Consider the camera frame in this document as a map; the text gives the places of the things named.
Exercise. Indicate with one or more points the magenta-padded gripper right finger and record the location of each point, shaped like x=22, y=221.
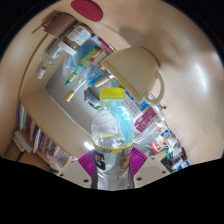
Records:
x=151, y=171

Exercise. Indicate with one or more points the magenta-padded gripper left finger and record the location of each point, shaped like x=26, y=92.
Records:
x=75, y=173

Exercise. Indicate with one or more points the clear yellow-capped drink bottle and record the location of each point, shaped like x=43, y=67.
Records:
x=111, y=160

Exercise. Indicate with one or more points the wooden shelf unit with books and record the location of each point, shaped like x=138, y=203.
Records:
x=50, y=130

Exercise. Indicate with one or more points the magenta box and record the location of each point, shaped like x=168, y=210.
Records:
x=145, y=120

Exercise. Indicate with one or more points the blue and white box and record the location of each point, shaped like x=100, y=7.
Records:
x=138, y=105

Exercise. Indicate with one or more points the grey shaker bottle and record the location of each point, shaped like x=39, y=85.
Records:
x=89, y=96

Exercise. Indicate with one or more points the blue bottle with gold cap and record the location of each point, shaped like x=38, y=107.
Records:
x=71, y=95

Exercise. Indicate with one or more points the cream ceramic cup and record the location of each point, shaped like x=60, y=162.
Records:
x=133, y=66

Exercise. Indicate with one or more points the clear glass bottle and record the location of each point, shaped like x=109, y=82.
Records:
x=50, y=56

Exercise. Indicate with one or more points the brown jar with white lid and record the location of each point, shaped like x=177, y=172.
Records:
x=78, y=36

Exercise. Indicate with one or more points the flat round red coaster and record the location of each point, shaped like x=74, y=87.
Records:
x=87, y=10

